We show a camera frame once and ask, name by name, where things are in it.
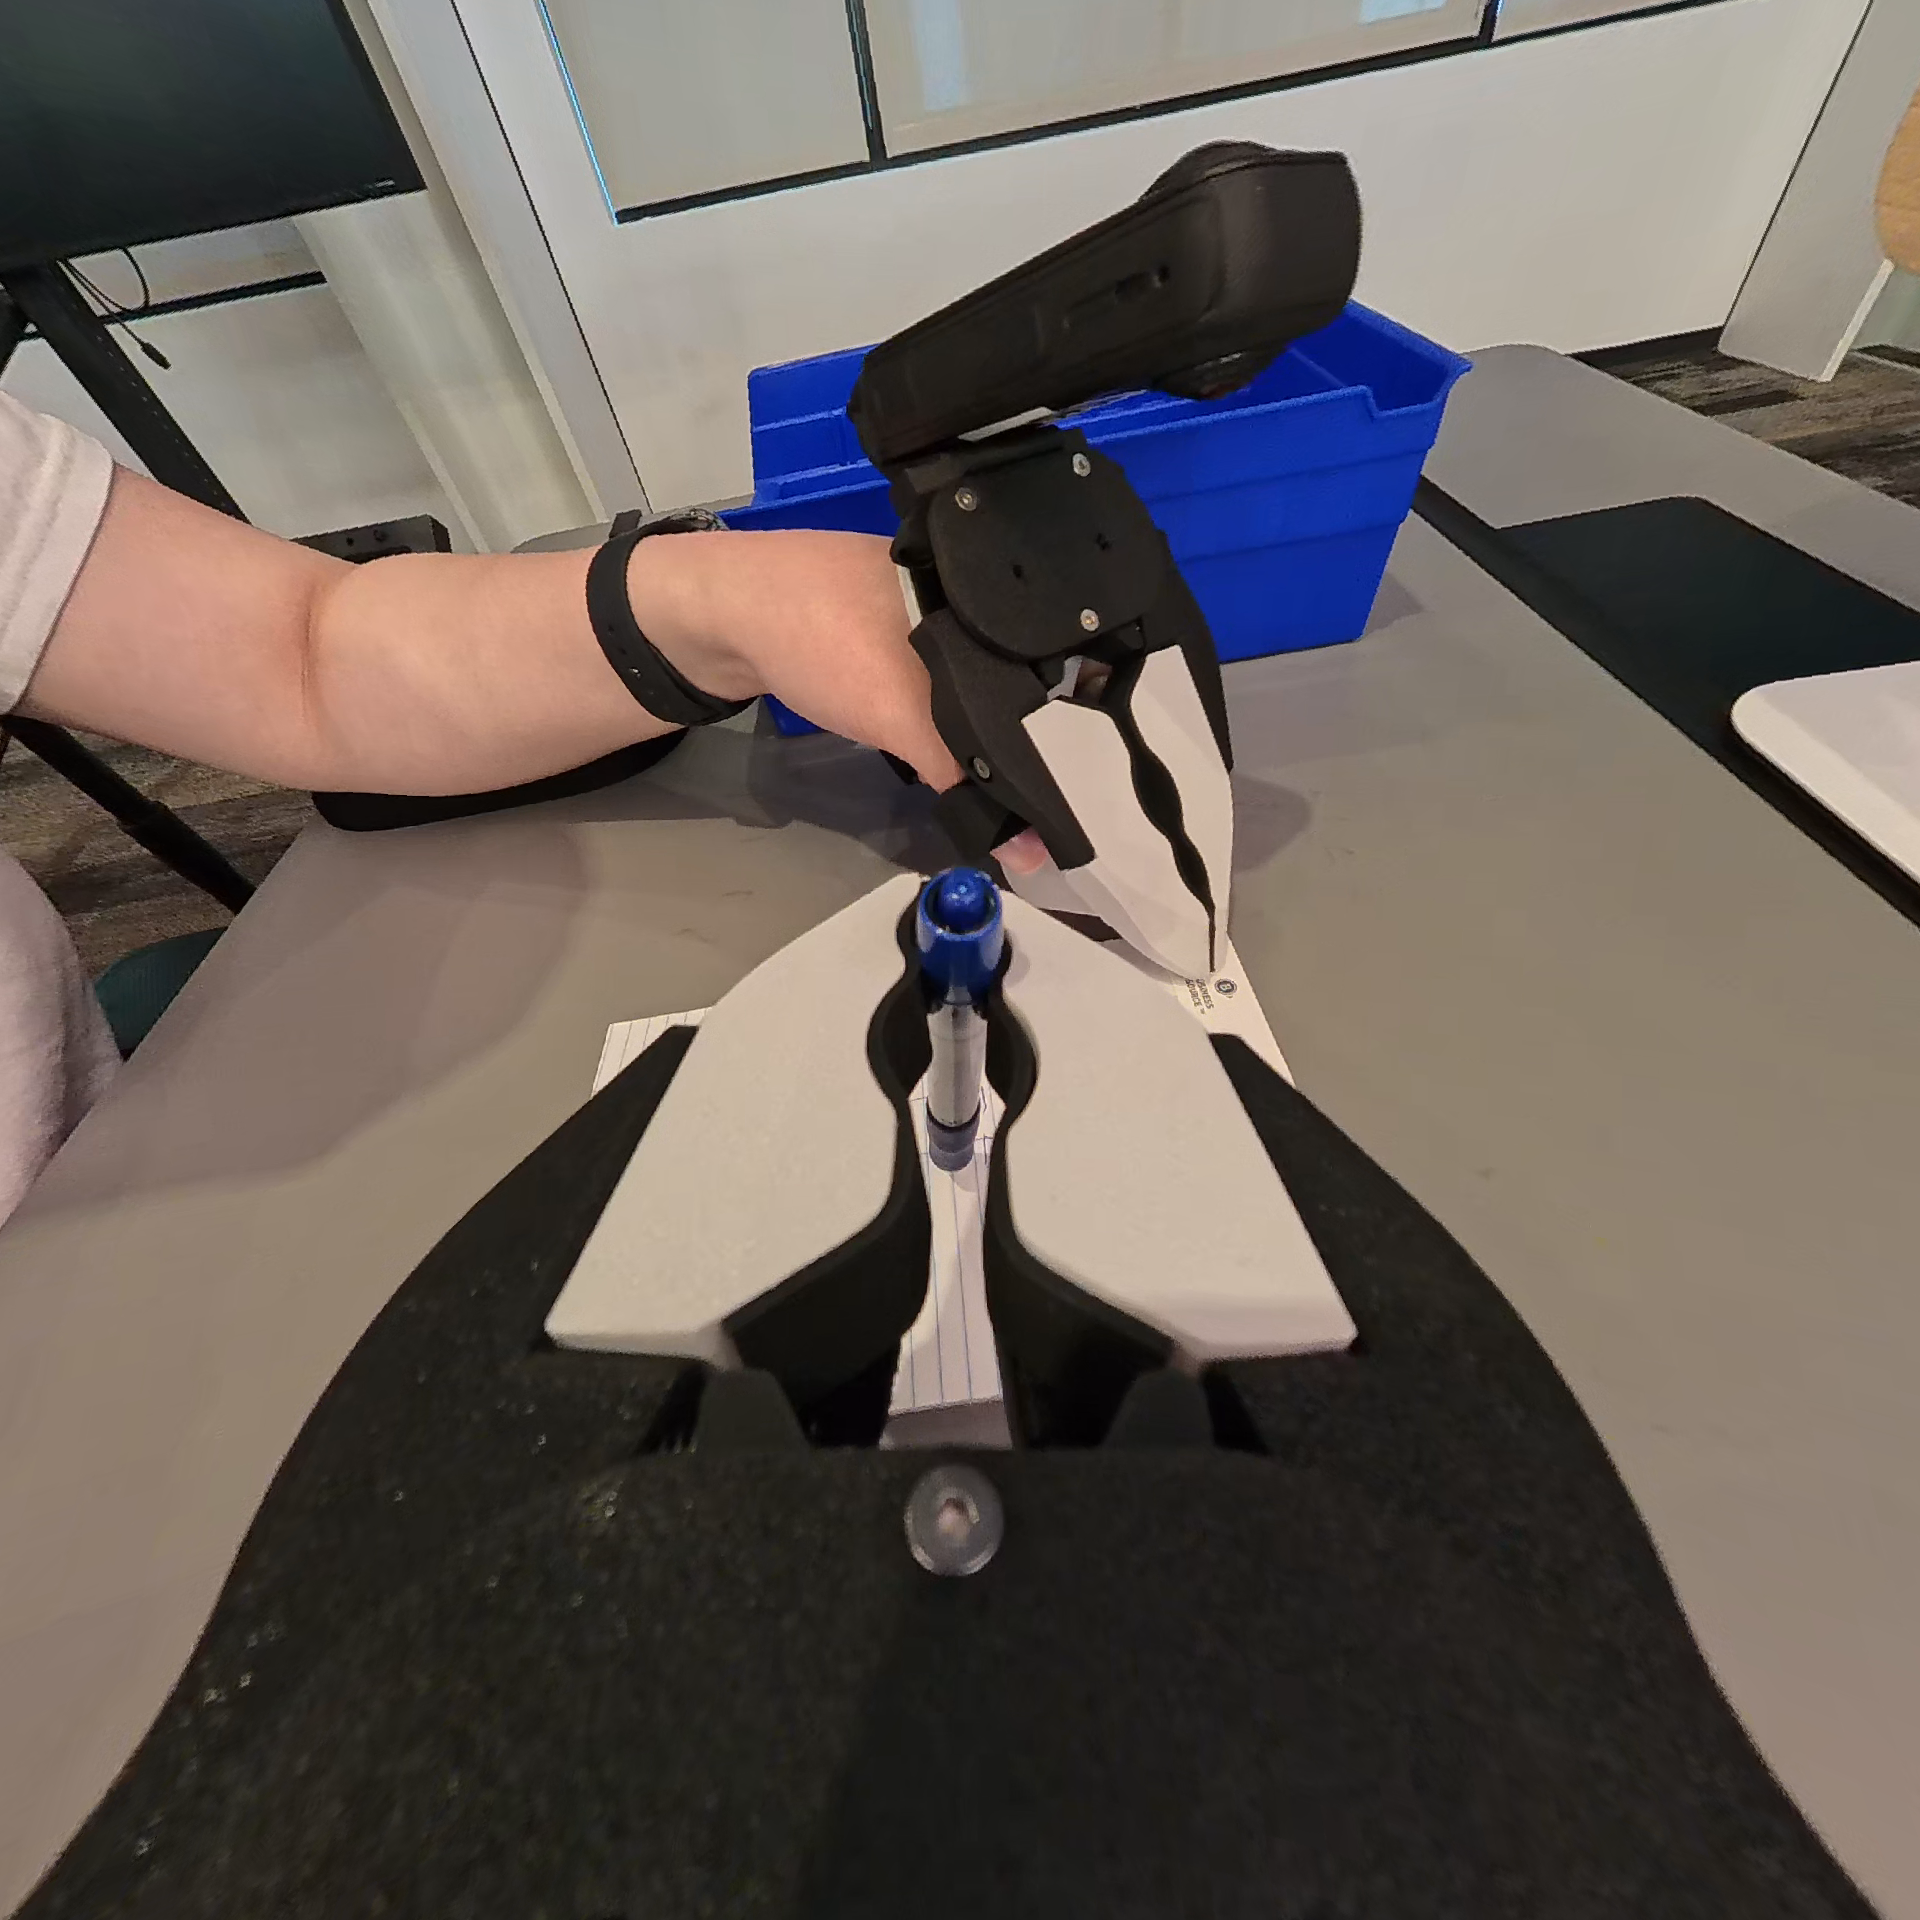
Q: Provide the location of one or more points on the black metal bracket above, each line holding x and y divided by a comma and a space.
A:
375, 542

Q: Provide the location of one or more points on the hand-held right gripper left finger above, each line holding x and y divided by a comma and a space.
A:
704, 1183

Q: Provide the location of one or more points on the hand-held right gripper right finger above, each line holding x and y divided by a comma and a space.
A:
1170, 1183

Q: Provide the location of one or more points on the black monitor screen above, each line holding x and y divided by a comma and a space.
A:
180, 105

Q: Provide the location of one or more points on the blue storage bin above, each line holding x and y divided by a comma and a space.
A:
1304, 510

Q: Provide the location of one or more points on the blue ballpoint pen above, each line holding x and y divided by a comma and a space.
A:
951, 1082

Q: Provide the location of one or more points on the pale wooden panel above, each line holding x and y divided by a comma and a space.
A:
1885, 120

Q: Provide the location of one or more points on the white lined notepad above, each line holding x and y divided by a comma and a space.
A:
960, 1320

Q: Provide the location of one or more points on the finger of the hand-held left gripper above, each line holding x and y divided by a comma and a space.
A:
1095, 825
1195, 780

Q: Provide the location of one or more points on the black desk mat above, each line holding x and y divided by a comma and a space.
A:
1724, 602

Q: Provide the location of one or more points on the white board stand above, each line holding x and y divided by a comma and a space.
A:
1842, 749

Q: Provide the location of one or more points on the person's left forearm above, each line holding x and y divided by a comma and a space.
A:
375, 660

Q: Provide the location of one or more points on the black wristband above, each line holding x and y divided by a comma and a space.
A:
630, 645

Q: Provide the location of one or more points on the person's white shirt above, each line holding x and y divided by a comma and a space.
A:
37, 570

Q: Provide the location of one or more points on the person's left hand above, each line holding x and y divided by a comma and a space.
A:
808, 629

